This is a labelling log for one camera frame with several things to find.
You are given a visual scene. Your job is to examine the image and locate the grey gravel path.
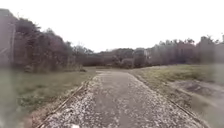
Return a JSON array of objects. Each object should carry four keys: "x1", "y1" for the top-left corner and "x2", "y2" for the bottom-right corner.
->
[{"x1": 37, "y1": 69, "x2": 208, "y2": 128}]

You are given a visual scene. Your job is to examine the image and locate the row of distant trees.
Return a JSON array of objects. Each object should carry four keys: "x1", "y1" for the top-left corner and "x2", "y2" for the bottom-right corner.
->
[{"x1": 75, "y1": 34, "x2": 224, "y2": 70}]

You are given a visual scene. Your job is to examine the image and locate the grass field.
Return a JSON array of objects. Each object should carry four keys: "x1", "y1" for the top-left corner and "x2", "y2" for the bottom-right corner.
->
[
  {"x1": 0, "y1": 66, "x2": 98, "y2": 128},
  {"x1": 128, "y1": 63, "x2": 224, "y2": 128}
]

